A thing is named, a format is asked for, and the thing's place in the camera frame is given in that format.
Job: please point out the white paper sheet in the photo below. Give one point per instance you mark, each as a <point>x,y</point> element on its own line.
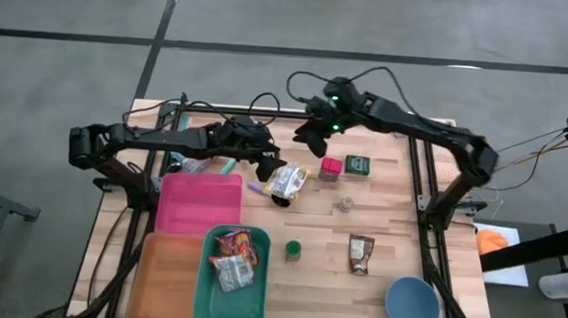
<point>508,277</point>

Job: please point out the black table clamp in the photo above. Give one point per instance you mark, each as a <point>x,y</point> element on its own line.
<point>471,206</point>
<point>100,184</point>

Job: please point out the orange cloth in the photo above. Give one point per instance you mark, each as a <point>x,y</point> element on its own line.
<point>490,241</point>

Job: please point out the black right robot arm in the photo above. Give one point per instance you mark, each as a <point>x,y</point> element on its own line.
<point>426,129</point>

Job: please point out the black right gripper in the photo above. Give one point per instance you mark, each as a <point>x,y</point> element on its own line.
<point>327,113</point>

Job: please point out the brown sauce pouch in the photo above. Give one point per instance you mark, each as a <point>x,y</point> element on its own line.
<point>360,254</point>

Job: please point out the red yellow chips bag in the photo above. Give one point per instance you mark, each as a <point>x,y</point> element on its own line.
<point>235,243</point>

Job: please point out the black aluminium table frame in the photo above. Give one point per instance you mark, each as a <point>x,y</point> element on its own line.
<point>239,111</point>

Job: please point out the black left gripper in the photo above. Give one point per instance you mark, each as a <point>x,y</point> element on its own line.
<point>257,139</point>

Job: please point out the blue bowl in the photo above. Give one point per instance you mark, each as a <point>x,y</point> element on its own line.
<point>412,306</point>

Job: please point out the black diagonal beam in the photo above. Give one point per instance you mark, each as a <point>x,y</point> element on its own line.
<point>533,249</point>

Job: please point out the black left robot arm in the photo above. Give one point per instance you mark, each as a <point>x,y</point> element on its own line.
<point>165,140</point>

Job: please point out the clear plastic-wrapped packet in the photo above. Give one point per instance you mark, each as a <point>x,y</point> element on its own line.
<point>194,165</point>

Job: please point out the clear yellow-edged snack packet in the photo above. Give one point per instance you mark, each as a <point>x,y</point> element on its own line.
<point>288,179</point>

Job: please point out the teal plastic bin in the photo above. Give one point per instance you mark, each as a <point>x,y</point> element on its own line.
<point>233,316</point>

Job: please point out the dark green tin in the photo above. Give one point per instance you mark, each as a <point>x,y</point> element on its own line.
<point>357,164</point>

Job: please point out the green-lidded spice jar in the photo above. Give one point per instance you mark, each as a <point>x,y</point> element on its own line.
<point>293,250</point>

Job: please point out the pink plastic tray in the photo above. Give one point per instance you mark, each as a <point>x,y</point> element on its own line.
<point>195,208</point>

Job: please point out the orange plastic tray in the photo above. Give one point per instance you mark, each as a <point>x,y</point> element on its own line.
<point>165,281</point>

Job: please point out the pink cube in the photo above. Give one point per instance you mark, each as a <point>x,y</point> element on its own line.
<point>331,166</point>

